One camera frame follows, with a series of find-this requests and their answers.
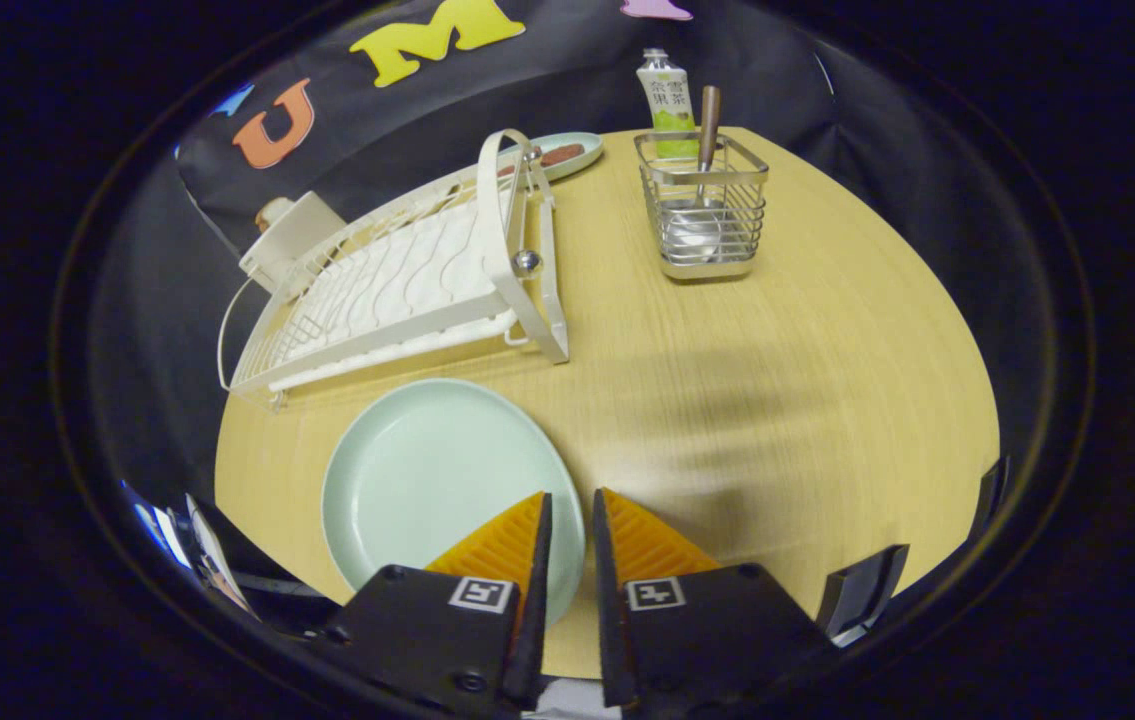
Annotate black angular object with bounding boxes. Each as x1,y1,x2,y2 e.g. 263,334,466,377
817,545,910,641

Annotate small green plate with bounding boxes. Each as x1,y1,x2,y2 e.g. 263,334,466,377
497,132,605,183

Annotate black backdrop cloth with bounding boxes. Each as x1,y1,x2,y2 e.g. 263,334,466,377
87,0,1058,501

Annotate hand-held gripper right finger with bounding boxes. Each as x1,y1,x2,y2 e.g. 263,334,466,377
592,487,838,713

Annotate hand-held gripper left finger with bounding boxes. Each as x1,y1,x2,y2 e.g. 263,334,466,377
327,490,554,716

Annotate clear bottle green label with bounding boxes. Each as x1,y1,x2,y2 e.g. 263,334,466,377
636,48,698,159

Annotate light green plate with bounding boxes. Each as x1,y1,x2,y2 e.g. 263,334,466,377
321,378,586,626

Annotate metal spoon brown handle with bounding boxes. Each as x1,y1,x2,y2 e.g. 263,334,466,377
662,85,728,263

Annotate white wire dish rack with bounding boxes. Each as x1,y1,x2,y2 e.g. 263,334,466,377
217,128,570,411

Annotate red-brown food pieces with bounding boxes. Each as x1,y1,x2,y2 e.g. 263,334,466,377
499,143,586,176

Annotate white toaster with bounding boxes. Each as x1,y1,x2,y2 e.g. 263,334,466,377
239,192,348,301

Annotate metal wire basket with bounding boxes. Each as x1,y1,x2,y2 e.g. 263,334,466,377
634,132,770,280

